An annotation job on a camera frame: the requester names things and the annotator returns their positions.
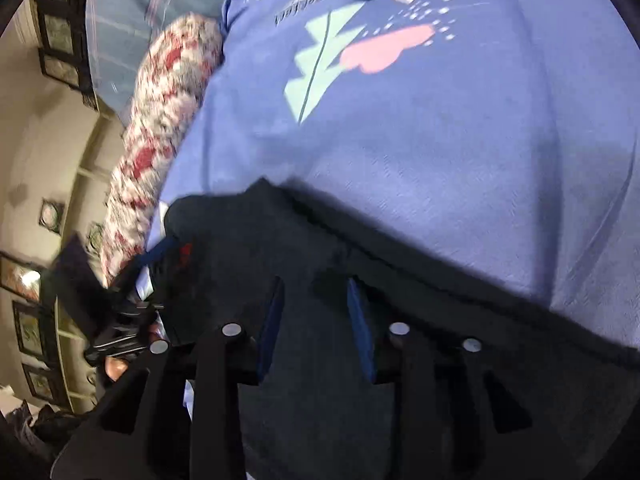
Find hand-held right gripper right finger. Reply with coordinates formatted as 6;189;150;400
345;277;551;480

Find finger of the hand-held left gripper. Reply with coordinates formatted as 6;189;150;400
106;237;179;297

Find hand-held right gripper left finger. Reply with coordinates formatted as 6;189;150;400
50;275;287;480

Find black pants with bear patch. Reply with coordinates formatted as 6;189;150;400
145;177;640;480

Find person's left hand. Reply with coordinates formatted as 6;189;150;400
102;354;133;383

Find floral bolster pillow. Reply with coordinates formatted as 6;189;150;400
100;12;226;289

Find purple printed bed sheet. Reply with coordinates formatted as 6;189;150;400
150;0;640;347

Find framed wall pictures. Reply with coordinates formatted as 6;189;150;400
0;0;103;411

